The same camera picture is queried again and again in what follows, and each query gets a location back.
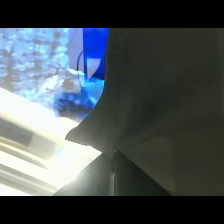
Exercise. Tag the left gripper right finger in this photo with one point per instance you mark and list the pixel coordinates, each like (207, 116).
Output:
(140, 181)

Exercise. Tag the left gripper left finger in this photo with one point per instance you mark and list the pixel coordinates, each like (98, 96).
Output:
(93, 180)

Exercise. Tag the black garment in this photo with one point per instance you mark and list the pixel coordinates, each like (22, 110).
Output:
(160, 100)

